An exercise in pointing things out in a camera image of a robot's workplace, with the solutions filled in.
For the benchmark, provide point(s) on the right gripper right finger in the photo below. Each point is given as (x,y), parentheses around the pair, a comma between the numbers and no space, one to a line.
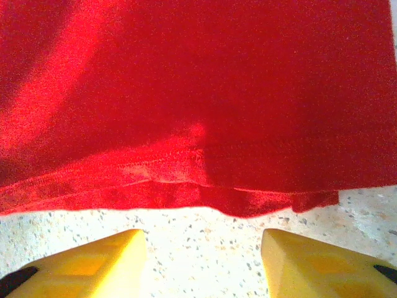
(310,267)

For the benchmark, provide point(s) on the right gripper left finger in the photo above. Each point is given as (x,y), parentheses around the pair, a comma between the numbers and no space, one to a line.
(93,267)

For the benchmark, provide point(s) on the red t-shirt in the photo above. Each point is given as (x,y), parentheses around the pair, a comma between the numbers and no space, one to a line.
(198,93)

